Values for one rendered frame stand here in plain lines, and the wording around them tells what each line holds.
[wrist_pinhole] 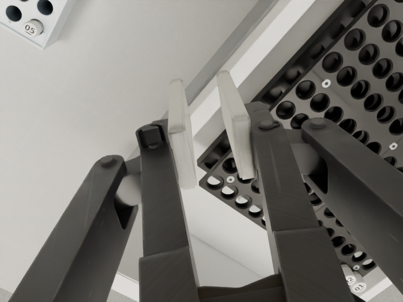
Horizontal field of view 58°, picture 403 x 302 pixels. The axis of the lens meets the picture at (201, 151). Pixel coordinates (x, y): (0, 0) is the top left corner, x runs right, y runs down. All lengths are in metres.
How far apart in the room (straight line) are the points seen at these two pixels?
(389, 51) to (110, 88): 0.26
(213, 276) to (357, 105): 0.20
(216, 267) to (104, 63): 0.23
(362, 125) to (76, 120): 0.28
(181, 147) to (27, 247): 0.40
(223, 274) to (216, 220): 0.05
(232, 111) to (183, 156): 0.03
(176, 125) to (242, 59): 0.10
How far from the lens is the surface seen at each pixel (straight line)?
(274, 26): 0.24
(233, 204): 0.28
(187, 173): 0.16
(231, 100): 0.17
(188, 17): 0.37
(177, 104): 0.17
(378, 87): 0.27
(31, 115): 0.42
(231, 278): 0.38
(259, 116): 0.17
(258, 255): 0.41
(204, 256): 0.37
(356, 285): 0.35
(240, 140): 0.15
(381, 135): 0.28
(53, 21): 0.35
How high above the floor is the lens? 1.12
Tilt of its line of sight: 62 degrees down
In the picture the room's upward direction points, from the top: 173 degrees clockwise
